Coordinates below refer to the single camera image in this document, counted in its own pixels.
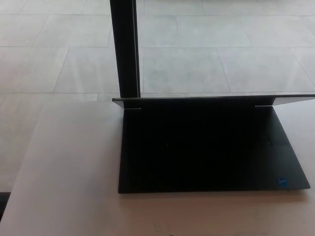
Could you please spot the silver Dell laptop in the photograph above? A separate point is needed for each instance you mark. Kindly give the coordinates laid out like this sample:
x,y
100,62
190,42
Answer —
x,y
197,147

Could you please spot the black vertical window frame post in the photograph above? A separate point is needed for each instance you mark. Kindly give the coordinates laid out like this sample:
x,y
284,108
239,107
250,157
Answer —
x,y
125,49

